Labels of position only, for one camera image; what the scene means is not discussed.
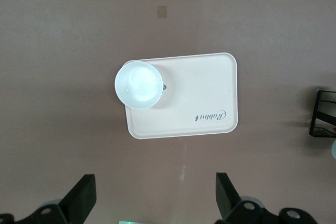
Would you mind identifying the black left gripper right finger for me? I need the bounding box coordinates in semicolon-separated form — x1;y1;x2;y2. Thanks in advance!
215;172;242;221

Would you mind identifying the cream rectangular tray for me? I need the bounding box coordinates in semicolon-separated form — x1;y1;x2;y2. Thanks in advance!
123;52;238;140

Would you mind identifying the black wire cup rack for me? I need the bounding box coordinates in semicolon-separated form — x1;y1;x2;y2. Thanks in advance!
309;87;336;138

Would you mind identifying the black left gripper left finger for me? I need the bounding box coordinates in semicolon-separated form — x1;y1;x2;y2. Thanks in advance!
59;173;97;224

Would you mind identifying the white bowl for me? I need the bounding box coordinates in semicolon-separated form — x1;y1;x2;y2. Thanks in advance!
114;61;164;111

